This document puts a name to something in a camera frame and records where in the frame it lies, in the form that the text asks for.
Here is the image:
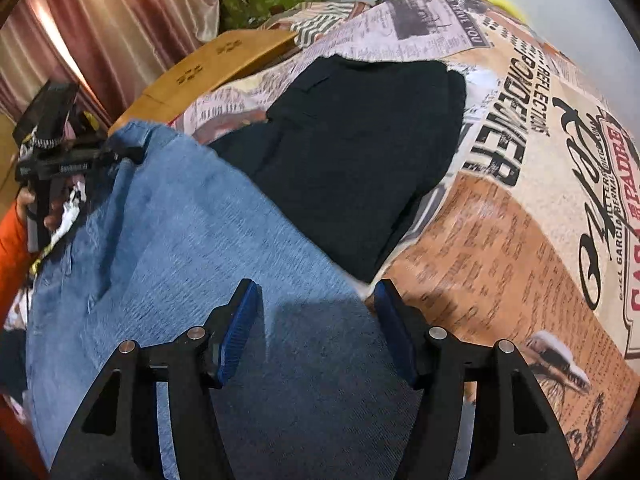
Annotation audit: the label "black folded garment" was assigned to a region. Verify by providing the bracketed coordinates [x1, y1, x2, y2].
[207, 55, 468, 283]

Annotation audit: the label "printed blanket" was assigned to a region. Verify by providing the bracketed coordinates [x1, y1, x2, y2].
[167, 0, 640, 480]

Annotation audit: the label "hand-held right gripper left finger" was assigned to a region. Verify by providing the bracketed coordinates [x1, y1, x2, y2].
[50, 278, 263, 480]

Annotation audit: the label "white patterned cloth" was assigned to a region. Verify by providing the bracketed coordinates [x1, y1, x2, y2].
[30, 180, 92, 271]

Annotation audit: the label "person's left hand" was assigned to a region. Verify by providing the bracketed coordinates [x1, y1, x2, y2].
[16, 189, 76, 233]

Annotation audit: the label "blue denim pants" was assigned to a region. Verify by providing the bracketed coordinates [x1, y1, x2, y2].
[25, 120, 426, 480]

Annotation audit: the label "pink curtain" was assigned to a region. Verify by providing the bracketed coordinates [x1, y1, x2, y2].
[0, 0, 221, 131]

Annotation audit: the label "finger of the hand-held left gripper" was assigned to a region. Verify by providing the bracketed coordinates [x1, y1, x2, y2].
[97, 144, 147, 167]

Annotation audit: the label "person's left forearm orange sleeve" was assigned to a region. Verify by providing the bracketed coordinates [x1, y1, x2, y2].
[0, 204, 40, 323]

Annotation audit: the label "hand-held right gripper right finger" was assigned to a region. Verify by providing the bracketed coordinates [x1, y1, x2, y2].
[372, 279, 578, 480]

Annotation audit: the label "yellow object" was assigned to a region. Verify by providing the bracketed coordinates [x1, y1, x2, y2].
[480, 0, 526, 22]

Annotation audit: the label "striped cloth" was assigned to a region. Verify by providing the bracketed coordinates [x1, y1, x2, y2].
[295, 2, 362, 48]

